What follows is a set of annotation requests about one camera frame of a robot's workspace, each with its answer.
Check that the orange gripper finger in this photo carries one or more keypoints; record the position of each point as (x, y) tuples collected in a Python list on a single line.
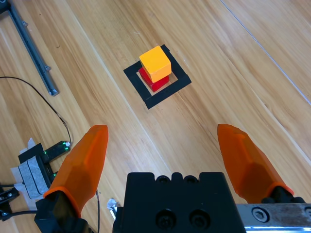
[(247, 165), (80, 170)]

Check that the red wooden cube block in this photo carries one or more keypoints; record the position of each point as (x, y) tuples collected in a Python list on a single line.
[(158, 85)]

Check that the yellow wooden cube block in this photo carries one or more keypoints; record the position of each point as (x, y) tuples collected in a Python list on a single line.
[(155, 63)]

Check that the black USB hub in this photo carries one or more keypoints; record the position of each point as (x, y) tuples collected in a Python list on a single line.
[(46, 167)]

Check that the white tape scrap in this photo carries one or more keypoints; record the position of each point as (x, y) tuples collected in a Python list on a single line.
[(111, 203)]

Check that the black tape patch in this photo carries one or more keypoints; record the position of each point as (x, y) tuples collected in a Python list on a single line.
[(30, 153)]

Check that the white paper tape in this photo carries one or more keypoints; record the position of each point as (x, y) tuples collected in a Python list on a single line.
[(15, 173)]

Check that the black metal clamp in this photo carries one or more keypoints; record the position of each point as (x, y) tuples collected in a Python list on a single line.
[(7, 196)]

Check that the black tape square outline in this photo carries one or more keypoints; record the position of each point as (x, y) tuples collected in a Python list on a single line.
[(141, 88)]

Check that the grey aluminium rail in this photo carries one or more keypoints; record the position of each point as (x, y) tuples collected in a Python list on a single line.
[(34, 51)]

